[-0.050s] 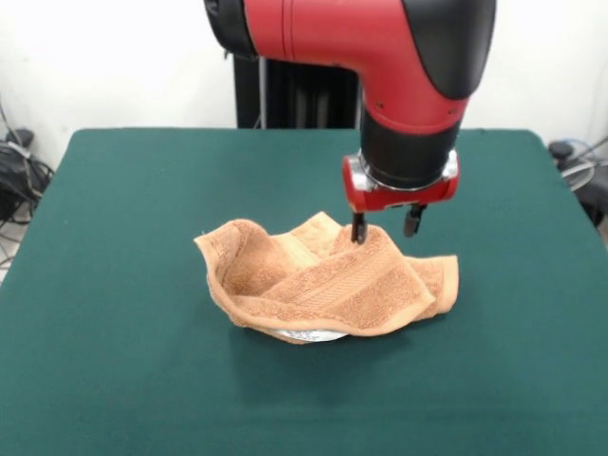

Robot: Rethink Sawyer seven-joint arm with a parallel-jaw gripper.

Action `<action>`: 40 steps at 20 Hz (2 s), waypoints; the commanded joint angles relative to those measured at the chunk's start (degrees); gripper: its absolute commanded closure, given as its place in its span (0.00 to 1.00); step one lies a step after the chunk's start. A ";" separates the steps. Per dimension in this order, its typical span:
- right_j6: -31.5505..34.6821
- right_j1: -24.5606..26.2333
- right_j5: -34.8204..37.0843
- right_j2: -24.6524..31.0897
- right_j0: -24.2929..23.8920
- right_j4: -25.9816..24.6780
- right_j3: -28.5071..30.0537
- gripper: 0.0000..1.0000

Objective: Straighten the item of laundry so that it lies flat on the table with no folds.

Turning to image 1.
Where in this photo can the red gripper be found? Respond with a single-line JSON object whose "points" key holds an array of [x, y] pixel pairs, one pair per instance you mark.
{"points": [[404, 199]]}

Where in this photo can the tan terry towel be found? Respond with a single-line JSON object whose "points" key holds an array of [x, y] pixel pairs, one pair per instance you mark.
{"points": [[332, 290]]}

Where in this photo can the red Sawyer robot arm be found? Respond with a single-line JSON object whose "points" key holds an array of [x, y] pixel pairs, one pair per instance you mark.
{"points": [[356, 38]]}

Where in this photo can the dark green table cloth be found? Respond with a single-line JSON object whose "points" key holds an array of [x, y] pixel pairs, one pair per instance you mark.
{"points": [[119, 309]]}

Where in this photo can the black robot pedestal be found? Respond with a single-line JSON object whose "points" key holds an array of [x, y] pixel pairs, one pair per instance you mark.
{"points": [[309, 100]]}

